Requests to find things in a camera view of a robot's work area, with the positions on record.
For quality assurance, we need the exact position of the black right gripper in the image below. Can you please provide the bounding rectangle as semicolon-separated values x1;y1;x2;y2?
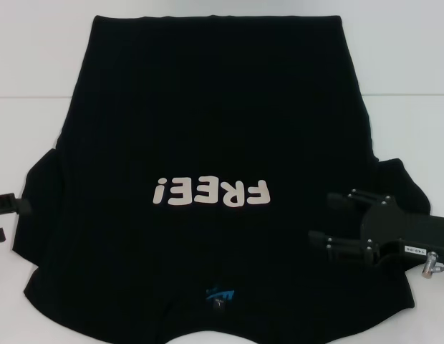
308;188;444;268

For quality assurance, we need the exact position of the black shirt with FREE print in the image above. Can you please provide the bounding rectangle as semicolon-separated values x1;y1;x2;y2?
12;14;436;344

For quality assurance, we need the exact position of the silver right gripper cable plug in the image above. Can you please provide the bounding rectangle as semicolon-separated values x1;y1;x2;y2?
422;258;444;280

